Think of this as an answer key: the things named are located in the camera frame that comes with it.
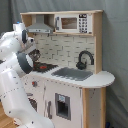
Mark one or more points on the small metal pot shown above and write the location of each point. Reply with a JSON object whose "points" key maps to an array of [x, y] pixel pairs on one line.
{"points": [[35, 55]]}

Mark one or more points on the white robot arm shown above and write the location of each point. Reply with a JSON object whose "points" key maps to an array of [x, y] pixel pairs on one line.
{"points": [[15, 64]]}

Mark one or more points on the wooden toy kitchen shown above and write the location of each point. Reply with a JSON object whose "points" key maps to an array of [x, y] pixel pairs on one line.
{"points": [[87, 97]]}

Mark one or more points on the grey toy sink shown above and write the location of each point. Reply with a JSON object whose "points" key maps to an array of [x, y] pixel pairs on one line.
{"points": [[73, 74]]}

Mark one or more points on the black toy faucet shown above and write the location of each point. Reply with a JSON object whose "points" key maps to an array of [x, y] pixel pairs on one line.
{"points": [[82, 63]]}

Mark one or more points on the black stovetop red burners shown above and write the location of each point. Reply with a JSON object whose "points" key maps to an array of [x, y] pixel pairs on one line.
{"points": [[42, 67]]}

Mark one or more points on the red oven knob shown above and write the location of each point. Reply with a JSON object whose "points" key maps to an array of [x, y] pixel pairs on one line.
{"points": [[34, 84]]}

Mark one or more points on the grey ice dispenser panel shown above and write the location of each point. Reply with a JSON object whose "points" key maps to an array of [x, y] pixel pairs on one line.
{"points": [[62, 104]]}

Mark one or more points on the grey range hood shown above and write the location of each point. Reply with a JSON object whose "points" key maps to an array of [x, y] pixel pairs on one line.
{"points": [[39, 26]]}

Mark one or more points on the toy microwave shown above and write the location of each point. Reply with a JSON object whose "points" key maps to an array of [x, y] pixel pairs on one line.
{"points": [[73, 23]]}

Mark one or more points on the toy oven door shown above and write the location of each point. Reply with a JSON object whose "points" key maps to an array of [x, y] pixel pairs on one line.
{"points": [[33, 102]]}

